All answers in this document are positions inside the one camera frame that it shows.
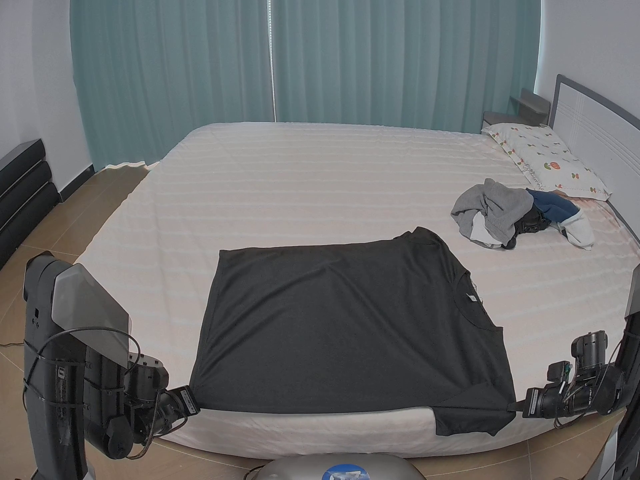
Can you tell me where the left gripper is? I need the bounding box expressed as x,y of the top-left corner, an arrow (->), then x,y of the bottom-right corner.
157,384 -> 202,424

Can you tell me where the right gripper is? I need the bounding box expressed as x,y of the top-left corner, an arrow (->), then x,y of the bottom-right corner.
522,386 -> 567,420

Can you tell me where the black T-shirt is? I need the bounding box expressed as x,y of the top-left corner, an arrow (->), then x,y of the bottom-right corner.
190,226 -> 517,437

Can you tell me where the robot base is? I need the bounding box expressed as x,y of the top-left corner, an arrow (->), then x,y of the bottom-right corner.
262,457 -> 416,480

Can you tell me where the pile of clothes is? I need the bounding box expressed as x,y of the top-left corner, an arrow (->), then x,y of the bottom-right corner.
451,178 -> 596,252

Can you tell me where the bed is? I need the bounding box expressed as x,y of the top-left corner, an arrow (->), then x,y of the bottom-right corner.
75,73 -> 640,461

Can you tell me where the white printed pillow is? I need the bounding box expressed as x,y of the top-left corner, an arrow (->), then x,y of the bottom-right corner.
481,123 -> 612,202

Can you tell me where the black chest of drawers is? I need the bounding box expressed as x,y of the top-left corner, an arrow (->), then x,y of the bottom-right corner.
0,139 -> 61,269

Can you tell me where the grey bedside table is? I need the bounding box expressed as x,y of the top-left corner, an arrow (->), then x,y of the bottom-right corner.
482,88 -> 551,129

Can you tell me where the blue-green curtain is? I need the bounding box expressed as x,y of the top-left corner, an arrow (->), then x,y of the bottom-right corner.
70,0 -> 277,169
270,0 -> 543,134

